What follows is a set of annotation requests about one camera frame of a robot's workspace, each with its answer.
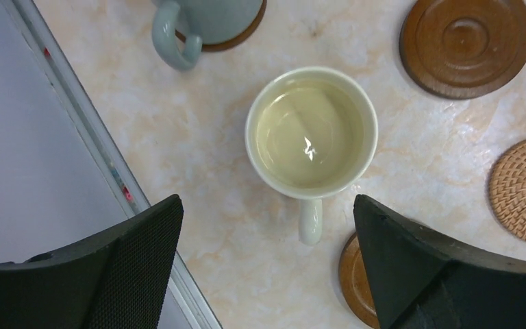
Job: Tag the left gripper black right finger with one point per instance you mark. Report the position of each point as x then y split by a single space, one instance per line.
421 278

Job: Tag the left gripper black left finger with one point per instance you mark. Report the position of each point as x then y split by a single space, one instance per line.
116 278

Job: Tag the cream ceramic mug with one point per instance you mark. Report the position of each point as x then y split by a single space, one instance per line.
311 133

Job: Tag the grey ceramic mug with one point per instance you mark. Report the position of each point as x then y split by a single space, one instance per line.
182 56

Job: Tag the brown wooden coaster front left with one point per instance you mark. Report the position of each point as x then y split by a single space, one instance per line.
354 283

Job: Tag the dark brown wooden coaster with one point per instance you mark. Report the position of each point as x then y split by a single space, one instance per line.
463 49

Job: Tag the brown wooden coaster back left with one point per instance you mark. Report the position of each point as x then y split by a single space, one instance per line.
221 25

